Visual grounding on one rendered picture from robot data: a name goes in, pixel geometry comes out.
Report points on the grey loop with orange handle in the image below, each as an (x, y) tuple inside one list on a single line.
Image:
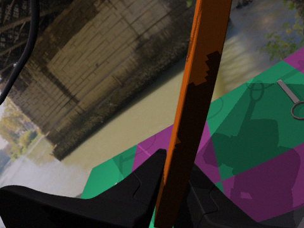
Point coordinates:
[(198, 83)]

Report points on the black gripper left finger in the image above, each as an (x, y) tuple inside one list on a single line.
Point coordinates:
[(128, 204)]

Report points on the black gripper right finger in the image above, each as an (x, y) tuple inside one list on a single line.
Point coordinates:
[(205, 206)]

